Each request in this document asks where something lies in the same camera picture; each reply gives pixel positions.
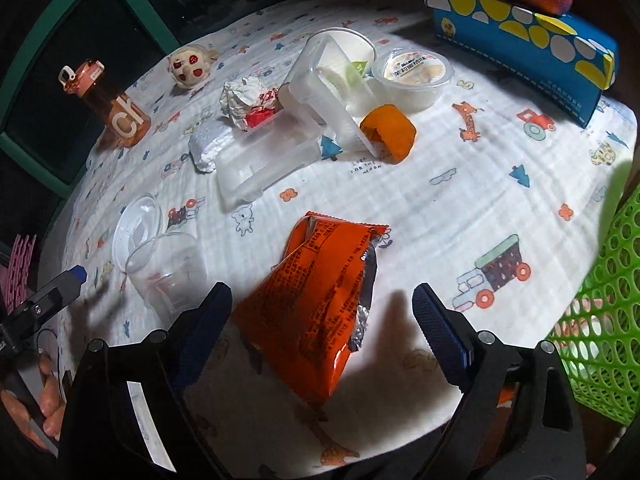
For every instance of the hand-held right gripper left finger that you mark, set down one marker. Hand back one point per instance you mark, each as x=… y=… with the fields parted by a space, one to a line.
x=202 y=332

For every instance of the clear plastic box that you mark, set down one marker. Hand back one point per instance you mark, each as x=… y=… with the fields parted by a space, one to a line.
x=320 y=100

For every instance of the orange water bottle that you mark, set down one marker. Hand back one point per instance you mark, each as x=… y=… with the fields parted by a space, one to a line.
x=112 y=107

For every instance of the clear plastic lid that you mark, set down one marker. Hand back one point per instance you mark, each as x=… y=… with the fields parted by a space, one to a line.
x=132 y=225

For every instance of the orange snack bag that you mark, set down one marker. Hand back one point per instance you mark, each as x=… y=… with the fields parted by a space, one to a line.
x=305 y=300

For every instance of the white paper cup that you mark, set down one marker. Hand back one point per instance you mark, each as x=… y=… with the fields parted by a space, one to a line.
x=350 y=45

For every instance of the paper wrapper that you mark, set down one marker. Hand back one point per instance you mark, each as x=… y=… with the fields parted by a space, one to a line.
x=245 y=100

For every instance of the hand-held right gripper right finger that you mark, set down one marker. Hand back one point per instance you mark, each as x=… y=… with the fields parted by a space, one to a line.
x=442 y=335

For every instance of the clear plastic cup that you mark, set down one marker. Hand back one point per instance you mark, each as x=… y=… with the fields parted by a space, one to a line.
x=170 y=280

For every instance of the white foam block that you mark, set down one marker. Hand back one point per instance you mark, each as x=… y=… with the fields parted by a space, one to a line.
x=210 y=147

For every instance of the small plush toy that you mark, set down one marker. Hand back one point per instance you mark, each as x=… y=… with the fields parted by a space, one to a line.
x=187 y=67

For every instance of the person's left hand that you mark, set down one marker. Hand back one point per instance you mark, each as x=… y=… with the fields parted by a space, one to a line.
x=50 y=390

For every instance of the white pudding cup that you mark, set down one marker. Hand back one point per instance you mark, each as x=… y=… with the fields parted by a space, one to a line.
x=412 y=80

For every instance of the printed white cloth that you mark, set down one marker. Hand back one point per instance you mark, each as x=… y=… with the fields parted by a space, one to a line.
x=450 y=200

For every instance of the blue spotted tissue box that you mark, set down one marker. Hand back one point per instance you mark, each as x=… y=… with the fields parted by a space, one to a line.
x=525 y=55

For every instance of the green window frame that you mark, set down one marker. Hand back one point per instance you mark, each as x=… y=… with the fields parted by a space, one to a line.
x=145 y=6

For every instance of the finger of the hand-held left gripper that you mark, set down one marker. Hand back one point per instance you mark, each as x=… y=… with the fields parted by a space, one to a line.
x=74 y=276

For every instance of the green plastic basket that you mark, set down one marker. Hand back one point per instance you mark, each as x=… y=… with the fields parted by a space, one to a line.
x=610 y=280

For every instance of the clear plastic tray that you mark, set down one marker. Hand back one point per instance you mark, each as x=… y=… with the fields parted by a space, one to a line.
x=260 y=170

